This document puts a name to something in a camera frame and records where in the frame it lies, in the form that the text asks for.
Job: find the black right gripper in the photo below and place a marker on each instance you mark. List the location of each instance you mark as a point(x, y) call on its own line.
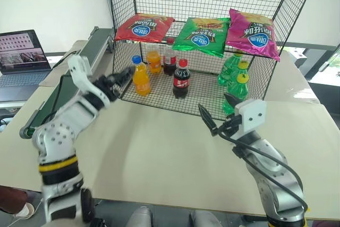
point(229, 127)

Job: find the green soda bottle yellow cap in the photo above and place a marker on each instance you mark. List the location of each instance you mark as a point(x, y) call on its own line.
point(225, 72)
point(239, 91)
point(243, 65)

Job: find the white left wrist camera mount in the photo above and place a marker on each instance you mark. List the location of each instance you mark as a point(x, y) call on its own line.
point(79, 70)

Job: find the dark red trouser leg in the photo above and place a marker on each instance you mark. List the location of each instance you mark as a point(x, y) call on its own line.
point(10, 200)

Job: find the red chips bag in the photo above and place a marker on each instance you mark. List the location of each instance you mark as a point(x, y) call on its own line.
point(144, 29)

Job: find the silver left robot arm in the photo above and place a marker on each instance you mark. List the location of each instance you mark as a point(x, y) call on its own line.
point(71, 112)

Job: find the grey rounded robot leg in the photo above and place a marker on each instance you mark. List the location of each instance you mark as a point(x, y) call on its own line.
point(140, 217)
point(204, 220)

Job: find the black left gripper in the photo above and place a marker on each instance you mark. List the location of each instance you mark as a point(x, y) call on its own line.
point(110, 86)

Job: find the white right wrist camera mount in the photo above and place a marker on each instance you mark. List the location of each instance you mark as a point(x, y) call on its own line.
point(251, 116)

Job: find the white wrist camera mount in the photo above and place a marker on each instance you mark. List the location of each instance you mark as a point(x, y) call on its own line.
point(79, 70)
point(251, 116)

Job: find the cola bottle red cap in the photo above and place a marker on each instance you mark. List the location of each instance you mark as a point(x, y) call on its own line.
point(182, 83)
point(170, 63)

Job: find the magenta chips bag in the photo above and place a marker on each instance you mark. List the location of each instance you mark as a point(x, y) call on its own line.
point(252, 35)

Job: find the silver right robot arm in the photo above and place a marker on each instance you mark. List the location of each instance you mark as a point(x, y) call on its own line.
point(271, 184)

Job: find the green belt conveyor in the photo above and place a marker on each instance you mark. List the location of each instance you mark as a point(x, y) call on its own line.
point(98, 43)

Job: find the grey open laptop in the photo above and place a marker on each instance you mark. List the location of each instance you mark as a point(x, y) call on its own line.
point(21, 78)

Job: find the white shoe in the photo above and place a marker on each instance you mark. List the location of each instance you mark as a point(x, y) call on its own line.
point(25, 211)

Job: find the green chips bag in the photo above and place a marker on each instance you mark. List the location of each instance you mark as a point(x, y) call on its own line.
point(202, 38)

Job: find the orange soda bottle blue cap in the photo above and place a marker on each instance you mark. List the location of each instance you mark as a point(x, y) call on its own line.
point(141, 80)

